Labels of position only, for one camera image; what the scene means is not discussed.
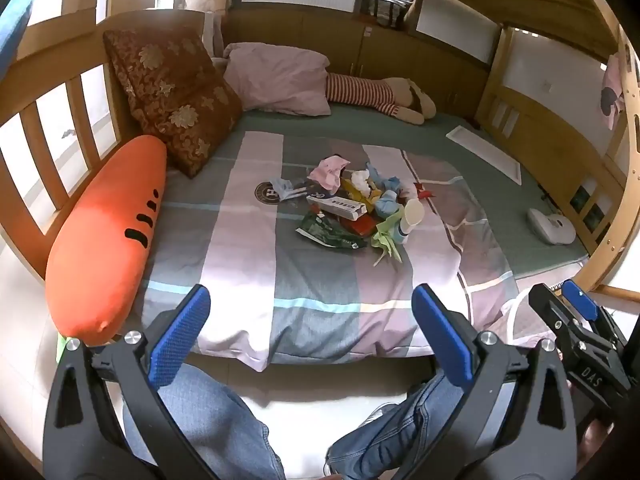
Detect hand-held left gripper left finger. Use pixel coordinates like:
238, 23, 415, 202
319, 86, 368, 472
42, 284, 221, 480

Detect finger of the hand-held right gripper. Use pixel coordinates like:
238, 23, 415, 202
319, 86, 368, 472
529, 283, 632, 405
561, 279, 640, 361

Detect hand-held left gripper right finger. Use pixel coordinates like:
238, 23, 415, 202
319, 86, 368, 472
395, 284, 581, 480

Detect green paper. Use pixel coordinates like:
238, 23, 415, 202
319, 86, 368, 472
370, 212, 406, 267

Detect white cardboard box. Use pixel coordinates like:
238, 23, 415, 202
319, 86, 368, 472
306, 194, 368, 223

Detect bluish plastic wrapper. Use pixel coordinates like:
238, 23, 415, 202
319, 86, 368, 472
270, 177, 307, 203

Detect person's right hand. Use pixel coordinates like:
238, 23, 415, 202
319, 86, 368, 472
581, 417, 620, 465

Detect white handheld device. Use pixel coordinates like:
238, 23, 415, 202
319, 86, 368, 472
526, 207, 577, 246

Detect person's legs in jeans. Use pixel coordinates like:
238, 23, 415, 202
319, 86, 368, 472
122, 362, 287, 480

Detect person's right leg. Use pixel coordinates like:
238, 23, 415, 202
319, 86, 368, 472
325, 370, 481, 480

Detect orange carrot plush pillow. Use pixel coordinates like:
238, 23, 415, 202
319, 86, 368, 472
44, 135, 168, 348

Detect white plastic bottle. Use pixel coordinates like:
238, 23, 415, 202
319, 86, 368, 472
397, 199, 426, 246

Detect striped pink grey blanket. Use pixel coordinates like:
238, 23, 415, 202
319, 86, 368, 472
135, 131, 521, 372

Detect green snack packet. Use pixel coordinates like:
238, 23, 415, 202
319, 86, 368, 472
295, 211, 368, 251

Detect yellow wrapper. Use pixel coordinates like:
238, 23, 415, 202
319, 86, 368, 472
342, 180, 381, 211

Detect white flat pad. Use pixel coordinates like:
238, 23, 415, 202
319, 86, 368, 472
446, 126, 523, 186

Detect pink crumpled cloth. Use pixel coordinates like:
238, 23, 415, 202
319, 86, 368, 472
307, 156, 351, 192

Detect pink hanging cloth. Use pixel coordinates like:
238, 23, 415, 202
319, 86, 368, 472
600, 52, 629, 131

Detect brown floral cushion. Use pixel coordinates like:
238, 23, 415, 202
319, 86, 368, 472
102, 25, 244, 179

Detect striped plush rabbit toy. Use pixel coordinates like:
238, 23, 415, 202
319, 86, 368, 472
325, 72, 437, 126

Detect pink pillow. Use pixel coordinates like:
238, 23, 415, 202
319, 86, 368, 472
222, 42, 332, 117

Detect blue cloth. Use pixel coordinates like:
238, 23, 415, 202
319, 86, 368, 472
0, 0, 38, 68

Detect wooden bed frame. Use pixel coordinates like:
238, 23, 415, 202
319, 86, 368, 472
0, 0, 640, 311

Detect wooden wall cabinet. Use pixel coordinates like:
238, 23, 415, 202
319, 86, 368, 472
220, 4, 501, 117

